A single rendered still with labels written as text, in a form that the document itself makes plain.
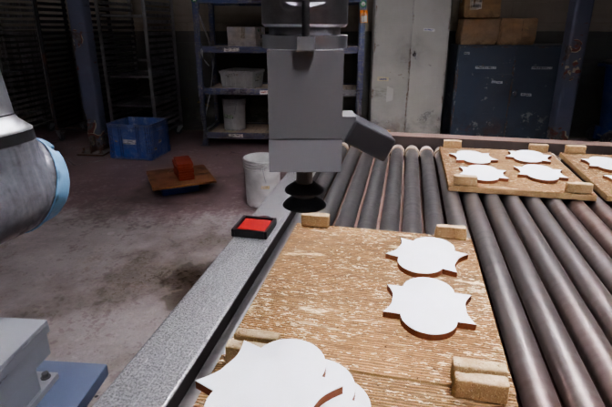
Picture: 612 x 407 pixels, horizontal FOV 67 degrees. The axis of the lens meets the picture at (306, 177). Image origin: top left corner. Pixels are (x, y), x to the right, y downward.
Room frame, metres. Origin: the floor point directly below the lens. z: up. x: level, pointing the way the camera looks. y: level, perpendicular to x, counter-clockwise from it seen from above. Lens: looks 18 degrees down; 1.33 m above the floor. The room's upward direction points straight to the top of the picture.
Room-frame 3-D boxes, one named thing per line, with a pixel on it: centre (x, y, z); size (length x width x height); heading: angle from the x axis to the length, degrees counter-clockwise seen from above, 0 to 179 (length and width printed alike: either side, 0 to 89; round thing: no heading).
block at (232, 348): (0.46, 0.07, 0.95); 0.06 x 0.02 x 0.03; 78
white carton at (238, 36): (5.44, 0.67, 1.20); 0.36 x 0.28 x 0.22; 73
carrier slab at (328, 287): (0.65, -0.11, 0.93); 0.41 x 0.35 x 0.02; 168
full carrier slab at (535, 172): (1.28, -0.58, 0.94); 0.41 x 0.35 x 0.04; 168
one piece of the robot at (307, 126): (0.42, -0.02, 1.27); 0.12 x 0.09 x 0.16; 91
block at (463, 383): (0.41, -0.19, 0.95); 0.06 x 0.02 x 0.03; 78
